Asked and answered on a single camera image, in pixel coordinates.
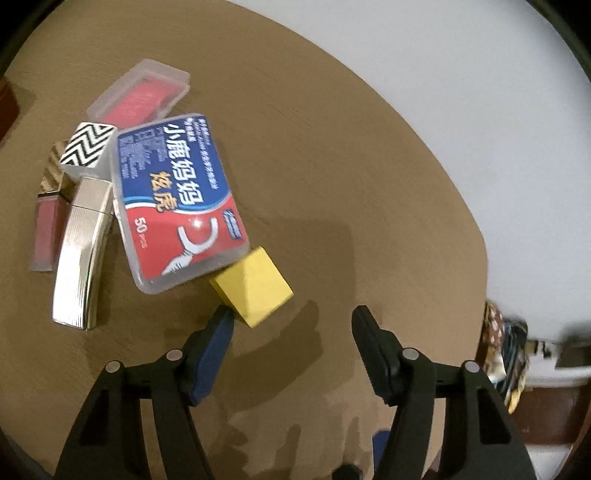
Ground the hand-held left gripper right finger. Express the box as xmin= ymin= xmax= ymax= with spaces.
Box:
xmin=352 ymin=306 xmax=539 ymax=480

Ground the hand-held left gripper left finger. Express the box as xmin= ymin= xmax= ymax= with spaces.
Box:
xmin=54 ymin=305 xmax=235 ymax=480

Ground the yellow block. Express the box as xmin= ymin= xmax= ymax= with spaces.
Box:
xmin=209 ymin=246 xmax=294 ymax=329

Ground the blue and red floss box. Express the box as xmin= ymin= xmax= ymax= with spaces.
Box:
xmin=109 ymin=113 xmax=250 ymax=295

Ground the patterned fabric bundle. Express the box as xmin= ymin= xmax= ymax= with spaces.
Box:
xmin=477 ymin=300 xmax=529 ymax=414

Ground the dark red wooden furniture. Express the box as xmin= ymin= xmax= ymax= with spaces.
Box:
xmin=508 ymin=383 xmax=591 ymax=446

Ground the pink lip gloss tube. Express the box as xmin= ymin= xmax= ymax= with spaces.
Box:
xmin=30 ymin=141 xmax=77 ymax=273

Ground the black and white zigzag box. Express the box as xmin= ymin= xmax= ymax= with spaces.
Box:
xmin=58 ymin=122 xmax=118 ymax=178

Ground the clear case with red insert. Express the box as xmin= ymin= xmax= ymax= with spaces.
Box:
xmin=87 ymin=58 xmax=191 ymax=127

